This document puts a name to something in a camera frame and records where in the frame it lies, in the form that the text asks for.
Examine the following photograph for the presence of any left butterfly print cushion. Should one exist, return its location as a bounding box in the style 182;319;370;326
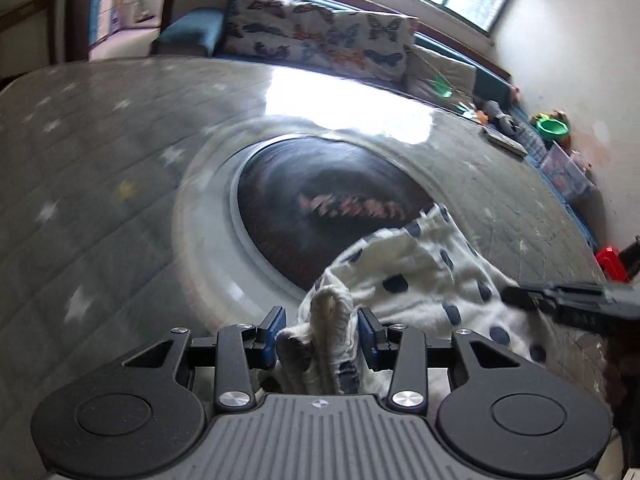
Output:
221;0;337;72

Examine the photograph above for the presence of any green plastic toy bowl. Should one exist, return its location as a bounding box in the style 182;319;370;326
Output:
534;114;570;142

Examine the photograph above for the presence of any grey plush toy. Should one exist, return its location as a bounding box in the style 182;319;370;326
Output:
482;100;516;136

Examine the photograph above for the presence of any butterfly print cushion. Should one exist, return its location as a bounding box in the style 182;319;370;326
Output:
221;0;337;72
323;11;418;82

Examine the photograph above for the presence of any clear plastic storage box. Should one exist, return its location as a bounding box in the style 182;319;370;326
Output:
540;142;597;202

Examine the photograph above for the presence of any blue fabric sofa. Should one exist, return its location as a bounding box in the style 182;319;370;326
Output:
151;0;512;113

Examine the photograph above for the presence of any dark wooden door frame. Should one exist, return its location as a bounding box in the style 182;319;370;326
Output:
63;0;174;63

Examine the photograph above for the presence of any dark wooden console table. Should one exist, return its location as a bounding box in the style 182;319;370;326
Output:
1;0;58;80

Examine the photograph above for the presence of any right butterfly print cushion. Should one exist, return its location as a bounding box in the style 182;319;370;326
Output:
323;11;418;82

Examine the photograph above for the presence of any white navy polka dot garment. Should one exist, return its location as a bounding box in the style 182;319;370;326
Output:
274;205;559;398

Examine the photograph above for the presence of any colourful toy on stick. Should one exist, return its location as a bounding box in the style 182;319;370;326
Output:
412;49;490;126

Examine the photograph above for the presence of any beige sofa cushion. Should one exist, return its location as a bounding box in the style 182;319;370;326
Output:
403;43;478;106

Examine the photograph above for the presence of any grey star quilted mat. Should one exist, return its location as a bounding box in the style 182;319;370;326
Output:
1;58;603;479

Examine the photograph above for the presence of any blue toy kitchen cabinet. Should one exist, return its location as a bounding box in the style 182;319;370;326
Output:
89;0;116;48

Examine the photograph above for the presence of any red plastic object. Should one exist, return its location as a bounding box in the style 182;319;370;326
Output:
596;246;630;283

